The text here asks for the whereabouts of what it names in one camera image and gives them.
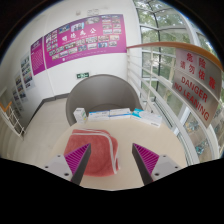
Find white railing with orange handrail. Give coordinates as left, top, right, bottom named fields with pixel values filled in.
left=125, top=41, right=224, bottom=164

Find white stair railing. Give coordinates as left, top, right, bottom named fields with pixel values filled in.
left=0, top=101, right=26, bottom=138

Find red-lettered warning sign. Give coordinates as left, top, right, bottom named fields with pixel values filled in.
left=171, top=48, right=224, bottom=129

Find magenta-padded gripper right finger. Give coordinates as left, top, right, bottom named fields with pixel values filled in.
left=131, top=143, right=183, bottom=186

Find upright white carton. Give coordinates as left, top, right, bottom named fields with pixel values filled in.
left=73, top=107, right=88, bottom=124

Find row of wall photo panels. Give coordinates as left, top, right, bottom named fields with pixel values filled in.
left=11, top=53, right=36, bottom=104

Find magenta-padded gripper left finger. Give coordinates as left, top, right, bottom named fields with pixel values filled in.
left=43, top=143, right=92, bottom=186

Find small magenta text poster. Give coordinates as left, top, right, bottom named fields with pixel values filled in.
left=29, top=37, right=47, bottom=76

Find pink towel with white trim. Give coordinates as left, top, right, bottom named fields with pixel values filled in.
left=63, top=128, right=120, bottom=177

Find flat white and teal box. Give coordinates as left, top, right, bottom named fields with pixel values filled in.
left=130, top=108, right=163, bottom=128

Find green exit sign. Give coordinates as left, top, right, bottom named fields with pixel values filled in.
left=75, top=71, right=90, bottom=80

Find large magenta photo poster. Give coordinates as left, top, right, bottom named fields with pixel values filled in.
left=43, top=13, right=128, bottom=70

